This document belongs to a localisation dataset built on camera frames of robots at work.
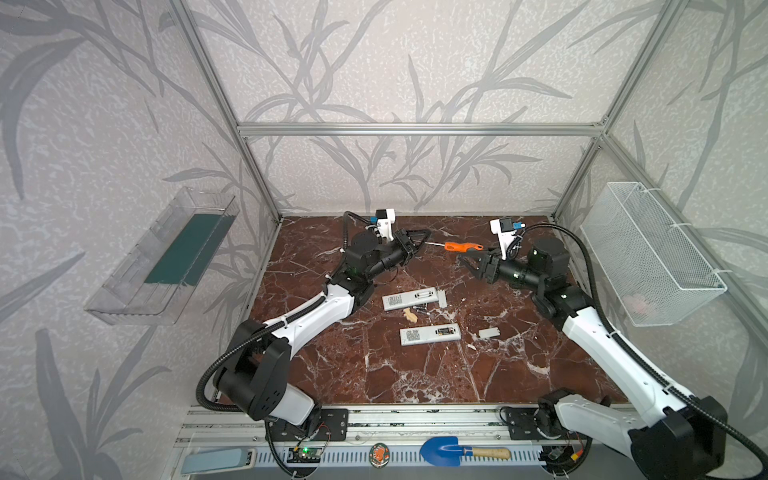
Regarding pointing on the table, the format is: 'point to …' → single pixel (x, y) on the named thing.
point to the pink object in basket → (634, 305)
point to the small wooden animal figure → (410, 315)
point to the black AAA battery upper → (420, 307)
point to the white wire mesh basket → (656, 276)
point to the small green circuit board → (304, 455)
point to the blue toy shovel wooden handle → (446, 451)
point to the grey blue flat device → (218, 460)
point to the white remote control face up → (430, 334)
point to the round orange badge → (379, 455)
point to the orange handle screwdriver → (458, 247)
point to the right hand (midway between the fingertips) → (464, 246)
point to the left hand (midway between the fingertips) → (437, 227)
